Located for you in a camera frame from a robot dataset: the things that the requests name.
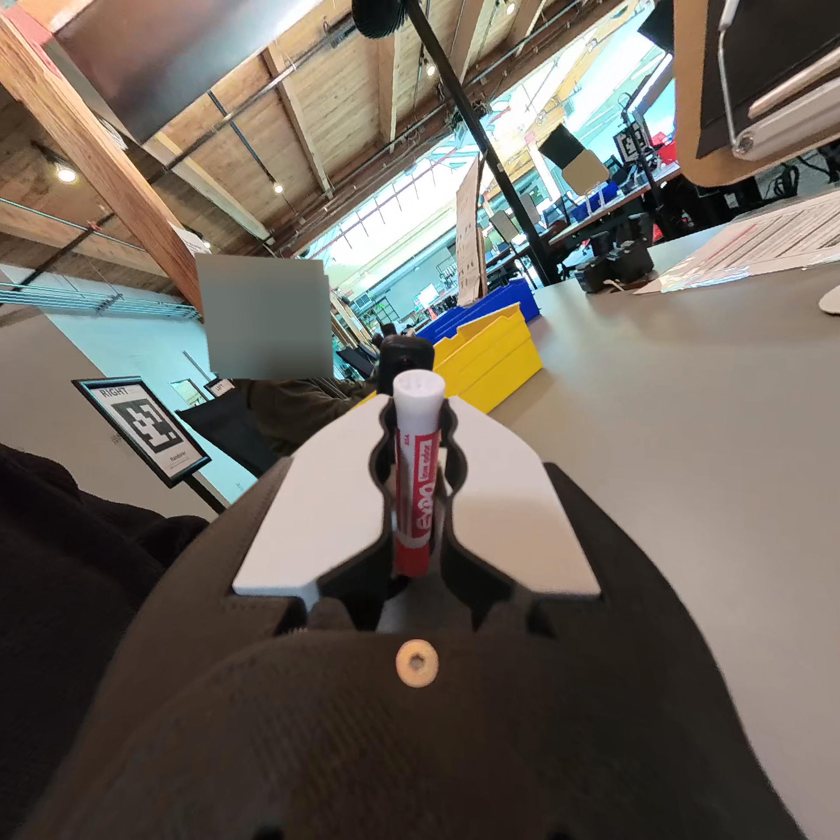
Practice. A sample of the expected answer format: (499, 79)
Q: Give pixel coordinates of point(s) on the black battery charger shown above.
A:
(633, 259)
(597, 275)

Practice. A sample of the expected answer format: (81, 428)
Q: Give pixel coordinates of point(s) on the blue plastic bin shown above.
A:
(499, 305)

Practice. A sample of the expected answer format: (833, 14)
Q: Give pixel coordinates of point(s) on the yellow plastic bin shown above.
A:
(499, 361)

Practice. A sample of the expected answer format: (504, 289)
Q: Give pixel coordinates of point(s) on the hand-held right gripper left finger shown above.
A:
(315, 518)

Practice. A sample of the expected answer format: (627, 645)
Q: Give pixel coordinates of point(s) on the black pole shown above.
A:
(479, 131)

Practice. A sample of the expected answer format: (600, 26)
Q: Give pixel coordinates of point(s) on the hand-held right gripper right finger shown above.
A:
(525, 518)

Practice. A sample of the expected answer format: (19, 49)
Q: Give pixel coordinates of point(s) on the red white marker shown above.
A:
(417, 459)

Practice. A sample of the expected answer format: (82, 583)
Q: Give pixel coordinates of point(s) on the black chair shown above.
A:
(223, 433)

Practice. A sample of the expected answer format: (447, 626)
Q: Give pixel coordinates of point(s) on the framed marker poster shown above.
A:
(144, 426)
(220, 388)

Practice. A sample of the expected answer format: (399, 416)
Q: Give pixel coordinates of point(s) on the marker tag on stand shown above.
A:
(631, 143)

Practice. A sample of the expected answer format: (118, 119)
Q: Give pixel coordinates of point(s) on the wooden desk with black legs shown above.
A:
(630, 190)

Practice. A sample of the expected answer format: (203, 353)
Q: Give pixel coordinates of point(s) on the person's black sweater torso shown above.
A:
(72, 623)

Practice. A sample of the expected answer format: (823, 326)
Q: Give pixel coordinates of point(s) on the wooden instruction board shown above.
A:
(471, 236)

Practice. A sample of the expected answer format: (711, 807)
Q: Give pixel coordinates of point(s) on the printed paper sheet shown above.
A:
(754, 249)

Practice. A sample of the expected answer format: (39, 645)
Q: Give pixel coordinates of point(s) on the black and beige board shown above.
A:
(574, 157)

